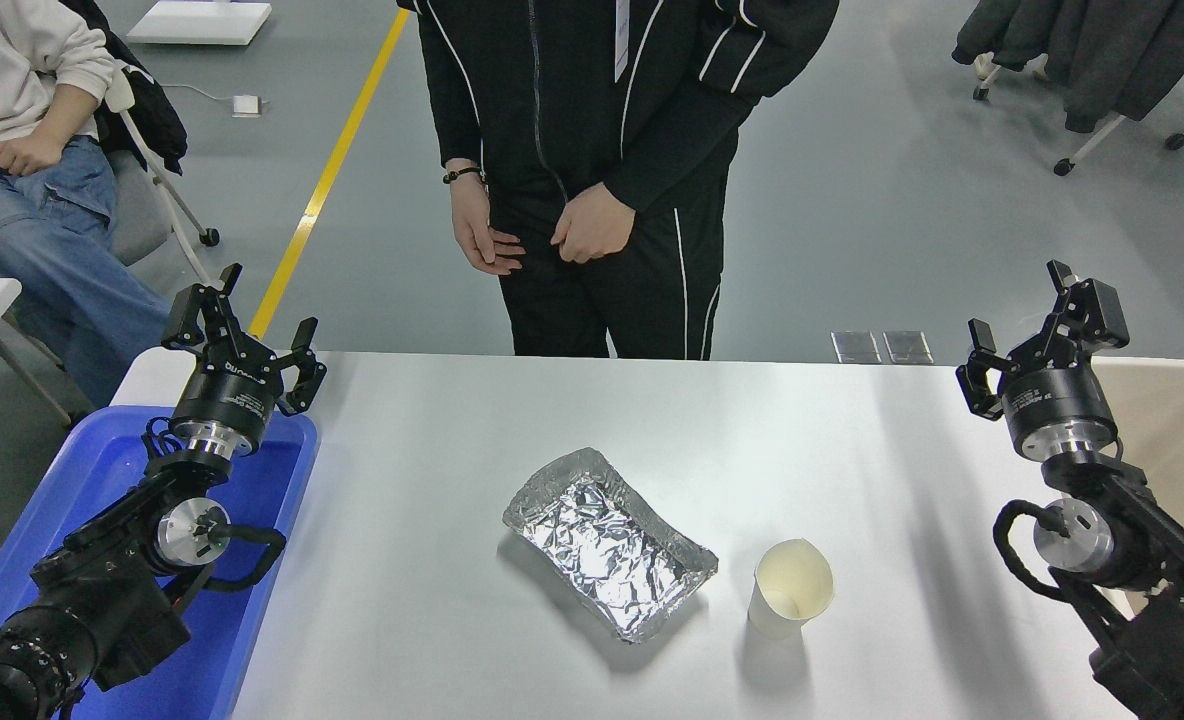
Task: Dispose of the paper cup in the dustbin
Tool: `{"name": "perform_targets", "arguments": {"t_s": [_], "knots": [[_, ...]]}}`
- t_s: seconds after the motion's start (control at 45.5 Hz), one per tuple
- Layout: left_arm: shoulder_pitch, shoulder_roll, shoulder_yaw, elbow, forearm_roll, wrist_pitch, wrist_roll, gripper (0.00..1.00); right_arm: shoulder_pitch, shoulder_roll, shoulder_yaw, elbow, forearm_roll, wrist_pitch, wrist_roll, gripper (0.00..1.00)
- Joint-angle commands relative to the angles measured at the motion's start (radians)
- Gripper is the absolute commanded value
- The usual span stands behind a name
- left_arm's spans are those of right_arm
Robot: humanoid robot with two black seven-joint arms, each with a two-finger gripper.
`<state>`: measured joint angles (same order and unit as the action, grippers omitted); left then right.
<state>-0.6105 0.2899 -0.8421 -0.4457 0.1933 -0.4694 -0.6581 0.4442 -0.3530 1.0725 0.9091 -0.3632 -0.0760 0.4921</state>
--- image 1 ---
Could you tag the large pale bin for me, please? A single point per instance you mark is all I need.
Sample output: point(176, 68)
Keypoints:
point(1177, 420)

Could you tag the standing person's left hand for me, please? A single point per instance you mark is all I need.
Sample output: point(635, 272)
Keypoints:
point(594, 225)

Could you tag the standing person's right hand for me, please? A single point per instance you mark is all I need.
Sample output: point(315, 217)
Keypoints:
point(477, 225)

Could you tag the grey wheeled chair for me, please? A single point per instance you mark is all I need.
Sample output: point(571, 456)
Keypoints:
point(142, 210)

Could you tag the standing person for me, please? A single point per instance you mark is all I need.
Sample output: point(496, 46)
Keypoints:
point(602, 100)

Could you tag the seated person's hand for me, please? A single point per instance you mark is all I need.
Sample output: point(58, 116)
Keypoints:
point(27, 155)

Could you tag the white wheeled chair frame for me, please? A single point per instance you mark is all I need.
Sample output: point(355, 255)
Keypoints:
point(1092, 145)

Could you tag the white power adapter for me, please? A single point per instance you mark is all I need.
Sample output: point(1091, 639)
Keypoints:
point(246, 105)

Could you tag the cream paper cup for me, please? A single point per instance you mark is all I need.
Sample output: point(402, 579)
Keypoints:
point(794, 580)

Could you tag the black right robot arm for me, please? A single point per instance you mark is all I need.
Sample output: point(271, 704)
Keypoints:
point(1152, 560)

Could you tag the blue plastic tray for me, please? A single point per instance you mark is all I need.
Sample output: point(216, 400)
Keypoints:
point(252, 560)

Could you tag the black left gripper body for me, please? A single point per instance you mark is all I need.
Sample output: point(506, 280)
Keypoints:
point(227, 395)

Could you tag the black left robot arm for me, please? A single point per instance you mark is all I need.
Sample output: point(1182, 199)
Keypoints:
point(102, 600)

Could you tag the seated person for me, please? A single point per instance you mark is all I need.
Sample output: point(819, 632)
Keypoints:
point(22, 230)

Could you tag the yellow floor tape line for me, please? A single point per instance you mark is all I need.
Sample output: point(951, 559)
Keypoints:
point(327, 185)

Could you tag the black jacket on chair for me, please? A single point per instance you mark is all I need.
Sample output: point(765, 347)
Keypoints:
point(147, 115)

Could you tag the dark grey coat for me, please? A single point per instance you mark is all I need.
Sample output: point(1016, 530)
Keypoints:
point(1112, 50)

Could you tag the metal floor plate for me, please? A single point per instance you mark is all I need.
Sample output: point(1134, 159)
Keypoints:
point(856, 347)
point(908, 347)

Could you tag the white flat board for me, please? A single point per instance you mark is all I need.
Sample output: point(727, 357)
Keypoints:
point(197, 22)

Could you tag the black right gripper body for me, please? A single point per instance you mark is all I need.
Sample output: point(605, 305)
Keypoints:
point(1057, 400)

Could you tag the crumpled silver foil tray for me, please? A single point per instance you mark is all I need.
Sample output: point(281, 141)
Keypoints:
point(607, 545)

